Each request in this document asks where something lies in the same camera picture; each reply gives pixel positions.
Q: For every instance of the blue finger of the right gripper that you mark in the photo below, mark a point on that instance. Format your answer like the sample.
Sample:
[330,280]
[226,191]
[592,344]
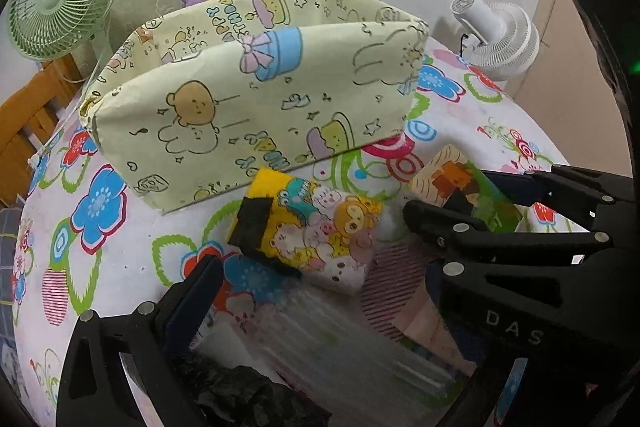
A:
[460,237]
[597,201]

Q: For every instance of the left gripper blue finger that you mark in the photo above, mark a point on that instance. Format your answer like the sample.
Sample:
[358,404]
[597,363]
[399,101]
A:
[93,388]

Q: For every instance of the green tissue pack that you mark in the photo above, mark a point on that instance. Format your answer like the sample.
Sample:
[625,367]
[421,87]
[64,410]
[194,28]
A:
[451,181]

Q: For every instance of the pink sachet packet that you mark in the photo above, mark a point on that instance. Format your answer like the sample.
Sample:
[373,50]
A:
[420,306]

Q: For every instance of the yellow cartoon tissue pack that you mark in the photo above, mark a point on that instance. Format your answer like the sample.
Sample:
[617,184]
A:
[300,226]

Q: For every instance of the black sock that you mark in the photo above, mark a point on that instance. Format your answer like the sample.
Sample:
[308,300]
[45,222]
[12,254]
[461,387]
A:
[243,397]

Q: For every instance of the clear plastic bag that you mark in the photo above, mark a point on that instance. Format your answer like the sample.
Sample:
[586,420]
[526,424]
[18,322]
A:
[317,343]

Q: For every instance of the floral tablecloth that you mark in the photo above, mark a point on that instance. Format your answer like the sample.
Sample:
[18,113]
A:
[87,242]

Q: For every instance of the white standing fan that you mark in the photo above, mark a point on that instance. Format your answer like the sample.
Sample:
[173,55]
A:
[500,39]

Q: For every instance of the yellow cartoon fabric box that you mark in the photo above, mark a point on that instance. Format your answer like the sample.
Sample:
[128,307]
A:
[195,102]

